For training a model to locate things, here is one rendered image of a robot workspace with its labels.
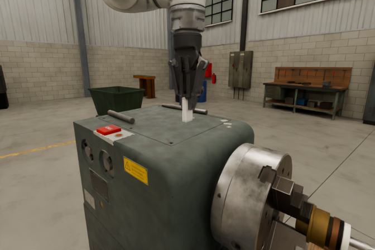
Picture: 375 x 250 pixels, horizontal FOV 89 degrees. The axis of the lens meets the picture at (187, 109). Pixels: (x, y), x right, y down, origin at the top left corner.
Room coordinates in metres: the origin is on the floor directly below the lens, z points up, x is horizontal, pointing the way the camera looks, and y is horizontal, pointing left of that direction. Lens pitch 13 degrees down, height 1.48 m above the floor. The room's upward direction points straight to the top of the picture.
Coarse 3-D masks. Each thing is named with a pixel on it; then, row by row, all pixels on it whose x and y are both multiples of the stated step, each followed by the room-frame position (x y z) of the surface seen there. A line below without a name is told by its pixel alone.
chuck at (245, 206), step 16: (256, 160) 0.47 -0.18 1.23; (272, 160) 0.46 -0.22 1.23; (288, 160) 0.52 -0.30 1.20; (240, 176) 0.44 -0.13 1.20; (256, 176) 0.42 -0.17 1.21; (288, 176) 0.54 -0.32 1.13; (240, 192) 0.41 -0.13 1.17; (256, 192) 0.39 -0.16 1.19; (224, 208) 0.41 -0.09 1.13; (240, 208) 0.39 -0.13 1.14; (256, 208) 0.37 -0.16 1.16; (272, 208) 0.43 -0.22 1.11; (224, 224) 0.40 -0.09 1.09; (240, 224) 0.38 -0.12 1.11; (256, 224) 0.36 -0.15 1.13; (224, 240) 0.41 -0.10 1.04; (240, 240) 0.37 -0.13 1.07; (256, 240) 0.35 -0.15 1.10
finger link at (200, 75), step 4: (200, 64) 0.49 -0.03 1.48; (204, 64) 0.48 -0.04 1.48; (208, 64) 0.50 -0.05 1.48; (200, 68) 0.49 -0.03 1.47; (196, 72) 0.49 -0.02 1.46; (200, 72) 0.49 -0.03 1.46; (204, 72) 0.50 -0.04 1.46; (196, 76) 0.49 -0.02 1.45; (200, 76) 0.49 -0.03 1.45; (204, 76) 0.51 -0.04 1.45; (196, 80) 0.49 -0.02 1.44; (200, 80) 0.50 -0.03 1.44; (196, 84) 0.49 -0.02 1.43; (200, 84) 0.50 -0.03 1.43; (196, 88) 0.49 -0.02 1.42; (200, 88) 0.51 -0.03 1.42; (192, 92) 0.50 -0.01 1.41; (196, 92) 0.50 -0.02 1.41; (200, 92) 0.51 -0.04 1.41; (192, 96) 0.50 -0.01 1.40
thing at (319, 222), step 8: (312, 208) 0.41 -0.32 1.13; (312, 216) 0.39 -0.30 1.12; (320, 216) 0.39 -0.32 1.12; (328, 216) 0.39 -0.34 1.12; (296, 224) 0.41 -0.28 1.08; (304, 224) 0.40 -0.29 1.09; (312, 224) 0.38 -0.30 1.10; (320, 224) 0.38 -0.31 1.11; (328, 224) 0.38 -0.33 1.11; (336, 224) 0.37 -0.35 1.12; (304, 232) 0.40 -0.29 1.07; (312, 232) 0.38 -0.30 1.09; (320, 232) 0.37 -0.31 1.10; (328, 232) 0.37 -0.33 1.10; (336, 232) 0.36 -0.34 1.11; (312, 240) 0.38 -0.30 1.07; (320, 240) 0.37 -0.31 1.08; (328, 240) 0.36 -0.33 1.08; (336, 240) 0.35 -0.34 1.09; (328, 248) 0.36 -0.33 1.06; (336, 248) 0.35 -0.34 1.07
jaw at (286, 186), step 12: (264, 168) 0.44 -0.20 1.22; (264, 180) 0.41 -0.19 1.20; (276, 180) 0.42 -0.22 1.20; (288, 180) 0.41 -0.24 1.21; (276, 192) 0.40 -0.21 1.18; (288, 192) 0.39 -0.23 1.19; (276, 204) 0.43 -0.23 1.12; (288, 204) 0.40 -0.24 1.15; (300, 204) 0.39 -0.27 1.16; (300, 216) 0.39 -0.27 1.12
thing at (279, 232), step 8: (272, 224) 0.44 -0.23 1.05; (280, 224) 0.43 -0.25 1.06; (272, 232) 0.43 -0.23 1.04; (280, 232) 0.42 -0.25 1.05; (288, 232) 0.41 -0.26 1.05; (296, 232) 0.40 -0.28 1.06; (272, 240) 0.42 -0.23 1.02; (280, 240) 0.41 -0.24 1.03; (288, 240) 0.40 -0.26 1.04; (296, 240) 0.40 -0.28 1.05; (304, 240) 0.39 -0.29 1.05; (272, 248) 0.41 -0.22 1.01; (280, 248) 0.40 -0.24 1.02; (288, 248) 0.39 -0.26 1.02; (304, 248) 0.38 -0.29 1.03
